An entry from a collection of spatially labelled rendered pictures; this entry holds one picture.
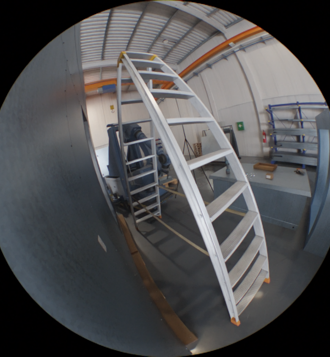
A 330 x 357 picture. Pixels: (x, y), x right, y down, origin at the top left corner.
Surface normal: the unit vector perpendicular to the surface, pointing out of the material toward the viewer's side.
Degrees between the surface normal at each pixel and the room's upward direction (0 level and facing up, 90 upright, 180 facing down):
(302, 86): 90
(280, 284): 0
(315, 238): 90
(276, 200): 90
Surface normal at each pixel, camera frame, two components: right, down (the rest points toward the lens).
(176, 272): -0.22, -0.94
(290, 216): -0.83, 0.33
